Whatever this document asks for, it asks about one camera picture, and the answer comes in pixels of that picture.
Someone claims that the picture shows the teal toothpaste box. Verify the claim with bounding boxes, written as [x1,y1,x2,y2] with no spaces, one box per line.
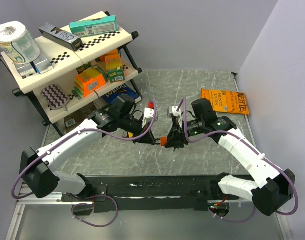
[69,15,119,38]

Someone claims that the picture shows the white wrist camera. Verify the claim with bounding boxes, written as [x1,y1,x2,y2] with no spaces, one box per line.
[167,105,183,127]
[142,101,159,128]

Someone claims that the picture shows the cream three-tier shelf rack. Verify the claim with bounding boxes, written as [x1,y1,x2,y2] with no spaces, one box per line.
[0,10,143,127]

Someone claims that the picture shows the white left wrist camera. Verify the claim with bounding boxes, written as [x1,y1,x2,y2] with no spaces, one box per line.
[142,101,159,128]

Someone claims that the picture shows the yellow padlock with keys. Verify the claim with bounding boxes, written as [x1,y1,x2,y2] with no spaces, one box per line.
[122,131,134,139]

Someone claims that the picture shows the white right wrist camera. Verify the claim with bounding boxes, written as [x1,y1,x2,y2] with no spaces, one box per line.
[167,105,183,127]

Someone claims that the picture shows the silver blue small box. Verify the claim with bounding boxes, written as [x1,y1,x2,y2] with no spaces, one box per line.
[32,55,54,75]

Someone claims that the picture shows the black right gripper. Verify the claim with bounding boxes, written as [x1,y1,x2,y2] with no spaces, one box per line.
[164,117,205,149]

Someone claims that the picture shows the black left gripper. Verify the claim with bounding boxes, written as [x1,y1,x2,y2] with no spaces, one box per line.
[119,114,156,145]

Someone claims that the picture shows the orange padlock with keys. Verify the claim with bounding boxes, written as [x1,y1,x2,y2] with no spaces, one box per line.
[155,136,168,147]

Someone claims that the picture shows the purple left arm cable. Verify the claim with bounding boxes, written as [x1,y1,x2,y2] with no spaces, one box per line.
[11,99,158,200]

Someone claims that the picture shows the blue Doritos chip bag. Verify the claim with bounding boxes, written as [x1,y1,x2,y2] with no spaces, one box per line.
[98,84,142,107]

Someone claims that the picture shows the brown cardboard box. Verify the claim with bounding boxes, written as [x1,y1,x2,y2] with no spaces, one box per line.
[64,102,97,134]

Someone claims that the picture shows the toilet paper roll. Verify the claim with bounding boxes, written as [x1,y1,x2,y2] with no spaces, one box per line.
[0,21,41,65]

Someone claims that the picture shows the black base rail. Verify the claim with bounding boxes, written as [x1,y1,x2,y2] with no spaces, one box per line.
[82,175,225,213]

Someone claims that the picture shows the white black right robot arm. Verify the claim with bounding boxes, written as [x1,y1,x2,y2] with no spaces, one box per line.
[161,98,299,216]

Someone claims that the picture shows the dark grey long box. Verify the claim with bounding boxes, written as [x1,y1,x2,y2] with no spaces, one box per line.
[38,22,83,52]

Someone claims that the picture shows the upright orange green box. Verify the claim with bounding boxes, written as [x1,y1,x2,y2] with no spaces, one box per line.
[105,53,125,83]

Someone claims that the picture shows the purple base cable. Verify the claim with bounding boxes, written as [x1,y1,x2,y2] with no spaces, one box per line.
[209,207,257,224]
[71,194,120,228]

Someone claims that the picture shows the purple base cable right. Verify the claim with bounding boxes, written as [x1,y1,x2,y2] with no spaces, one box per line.
[209,207,257,224]

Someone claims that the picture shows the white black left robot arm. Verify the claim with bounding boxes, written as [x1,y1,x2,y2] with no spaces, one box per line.
[18,94,158,201]

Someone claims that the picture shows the orange green sponge pack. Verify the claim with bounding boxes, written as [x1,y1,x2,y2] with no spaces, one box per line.
[74,65,108,98]

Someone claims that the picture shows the orange Kettle chip bag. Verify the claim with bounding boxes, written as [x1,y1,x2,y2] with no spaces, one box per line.
[201,88,250,116]

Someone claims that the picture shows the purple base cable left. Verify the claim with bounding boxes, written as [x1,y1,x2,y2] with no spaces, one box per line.
[71,194,120,228]

